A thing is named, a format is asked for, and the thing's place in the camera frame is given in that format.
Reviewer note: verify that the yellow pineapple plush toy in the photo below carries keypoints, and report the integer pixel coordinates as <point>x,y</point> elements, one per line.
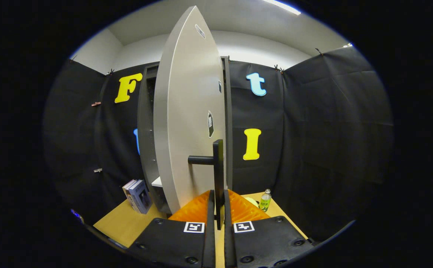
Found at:
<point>252,201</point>

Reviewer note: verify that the blue paperback book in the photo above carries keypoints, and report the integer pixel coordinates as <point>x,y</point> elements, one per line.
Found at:
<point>141,197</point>

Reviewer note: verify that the black binder clip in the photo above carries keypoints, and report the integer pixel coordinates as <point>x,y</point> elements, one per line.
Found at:
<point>318,51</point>
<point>278,68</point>
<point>110,71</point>

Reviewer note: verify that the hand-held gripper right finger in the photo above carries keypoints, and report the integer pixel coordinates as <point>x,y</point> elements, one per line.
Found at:
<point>228,245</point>

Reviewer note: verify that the white paperback book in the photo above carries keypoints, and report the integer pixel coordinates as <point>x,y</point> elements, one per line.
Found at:
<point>127,188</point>

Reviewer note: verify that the grey shoe cabinet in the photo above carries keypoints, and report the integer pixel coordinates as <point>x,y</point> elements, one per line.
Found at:
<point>146,141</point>

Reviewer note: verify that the green drink bottle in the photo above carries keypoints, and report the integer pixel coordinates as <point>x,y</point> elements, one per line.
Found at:
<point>265,202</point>

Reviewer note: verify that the black backdrop cloth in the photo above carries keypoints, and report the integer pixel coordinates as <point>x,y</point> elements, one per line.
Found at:
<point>332,130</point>

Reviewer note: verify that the long ceiling light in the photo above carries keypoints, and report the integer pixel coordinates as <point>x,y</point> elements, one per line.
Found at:
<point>281,6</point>

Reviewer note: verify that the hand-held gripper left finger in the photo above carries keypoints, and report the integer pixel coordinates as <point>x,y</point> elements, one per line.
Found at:
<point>211,242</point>

